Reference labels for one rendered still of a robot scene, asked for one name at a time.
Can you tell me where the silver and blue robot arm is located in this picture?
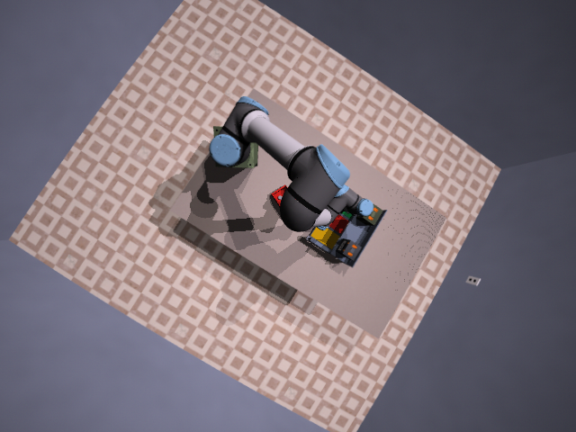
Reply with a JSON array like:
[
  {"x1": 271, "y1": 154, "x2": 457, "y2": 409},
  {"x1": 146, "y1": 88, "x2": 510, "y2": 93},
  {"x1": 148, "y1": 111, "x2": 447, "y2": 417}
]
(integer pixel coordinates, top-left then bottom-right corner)
[{"x1": 209, "y1": 96, "x2": 374, "y2": 232}]

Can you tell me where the red bin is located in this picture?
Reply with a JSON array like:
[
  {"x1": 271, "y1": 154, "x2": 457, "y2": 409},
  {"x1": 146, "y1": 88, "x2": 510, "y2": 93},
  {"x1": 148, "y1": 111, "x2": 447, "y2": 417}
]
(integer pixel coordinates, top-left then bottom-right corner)
[{"x1": 272, "y1": 185, "x2": 288, "y2": 207}]

